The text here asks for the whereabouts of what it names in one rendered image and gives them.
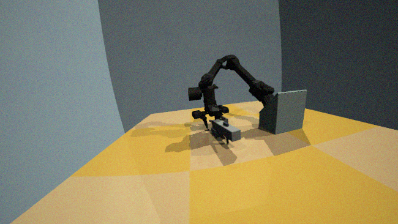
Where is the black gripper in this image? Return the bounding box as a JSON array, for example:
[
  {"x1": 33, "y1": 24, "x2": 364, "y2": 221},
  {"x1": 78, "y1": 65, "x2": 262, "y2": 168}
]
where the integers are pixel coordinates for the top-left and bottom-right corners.
[{"x1": 192, "y1": 98, "x2": 229, "y2": 129}]

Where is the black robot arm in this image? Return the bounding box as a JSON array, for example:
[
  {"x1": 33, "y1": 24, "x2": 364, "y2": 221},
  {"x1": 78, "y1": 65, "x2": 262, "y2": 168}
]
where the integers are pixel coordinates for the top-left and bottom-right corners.
[{"x1": 188, "y1": 54, "x2": 274, "y2": 117}]

